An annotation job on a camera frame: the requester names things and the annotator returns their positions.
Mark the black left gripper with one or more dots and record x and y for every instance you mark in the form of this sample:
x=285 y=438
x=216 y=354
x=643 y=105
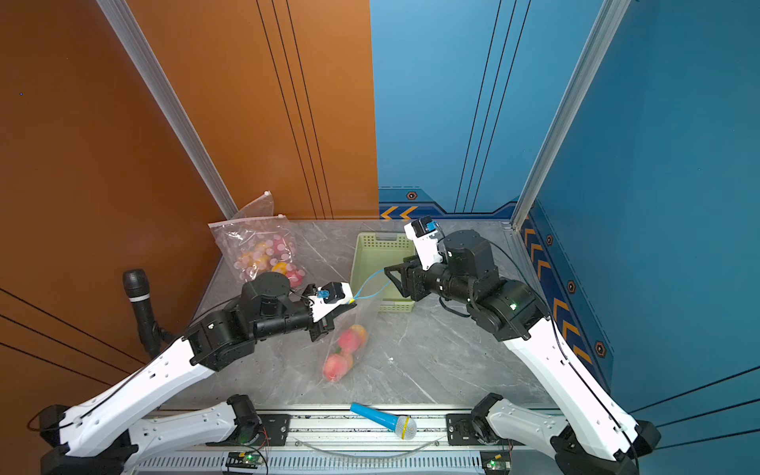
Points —
x=321 y=327

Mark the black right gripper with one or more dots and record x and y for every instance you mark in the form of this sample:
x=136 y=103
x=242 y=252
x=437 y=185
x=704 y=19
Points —
x=414 y=276

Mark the blue zip bag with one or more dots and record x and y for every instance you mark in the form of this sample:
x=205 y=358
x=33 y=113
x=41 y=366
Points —
x=368 y=298

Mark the large pink peach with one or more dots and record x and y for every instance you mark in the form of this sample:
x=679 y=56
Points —
x=359 y=336

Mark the light green perforated basket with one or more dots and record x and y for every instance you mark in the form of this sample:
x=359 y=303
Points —
x=373 y=252

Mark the clear bag with pink dots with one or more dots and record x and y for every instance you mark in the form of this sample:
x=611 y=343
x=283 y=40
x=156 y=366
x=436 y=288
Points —
x=253 y=246

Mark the clear zip-top bag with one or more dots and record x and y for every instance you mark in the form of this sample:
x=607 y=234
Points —
x=261 y=207

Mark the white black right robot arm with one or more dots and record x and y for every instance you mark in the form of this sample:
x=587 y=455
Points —
x=592 y=434

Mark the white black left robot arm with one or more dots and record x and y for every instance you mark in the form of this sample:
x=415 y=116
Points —
x=114 y=431

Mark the blue toy microphone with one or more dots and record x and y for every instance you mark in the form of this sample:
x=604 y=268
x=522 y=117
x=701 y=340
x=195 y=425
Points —
x=404 y=427

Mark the left green circuit board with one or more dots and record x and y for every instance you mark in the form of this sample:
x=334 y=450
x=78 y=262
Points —
x=246 y=462

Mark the green circuit board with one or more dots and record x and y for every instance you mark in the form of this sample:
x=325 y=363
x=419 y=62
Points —
x=496 y=463
x=246 y=462

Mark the black microphone on stand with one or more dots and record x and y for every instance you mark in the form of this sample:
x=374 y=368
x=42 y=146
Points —
x=152 y=336

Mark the right green circuit board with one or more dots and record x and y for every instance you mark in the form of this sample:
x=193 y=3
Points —
x=496 y=463

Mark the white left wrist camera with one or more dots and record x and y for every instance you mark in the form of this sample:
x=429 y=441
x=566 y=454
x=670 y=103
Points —
x=330 y=300

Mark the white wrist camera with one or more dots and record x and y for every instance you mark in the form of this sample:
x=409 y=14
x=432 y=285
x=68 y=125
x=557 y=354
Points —
x=330 y=300
x=425 y=235

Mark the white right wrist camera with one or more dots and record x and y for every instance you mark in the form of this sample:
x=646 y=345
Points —
x=425 y=235

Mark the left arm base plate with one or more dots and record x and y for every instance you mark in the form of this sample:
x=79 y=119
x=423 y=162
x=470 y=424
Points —
x=271 y=431

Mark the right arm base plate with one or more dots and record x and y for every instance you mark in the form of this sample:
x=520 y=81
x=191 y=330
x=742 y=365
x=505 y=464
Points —
x=465 y=429

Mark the aluminium corner post left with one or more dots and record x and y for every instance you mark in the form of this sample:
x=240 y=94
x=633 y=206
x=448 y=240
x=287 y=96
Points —
x=128 y=31

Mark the aluminium corner post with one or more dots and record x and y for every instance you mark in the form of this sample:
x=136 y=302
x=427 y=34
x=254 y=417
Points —
x=591 y=57
x=128 y=31

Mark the aluminium corner post right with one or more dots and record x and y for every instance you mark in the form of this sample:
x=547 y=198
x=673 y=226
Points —
x=591 y=57

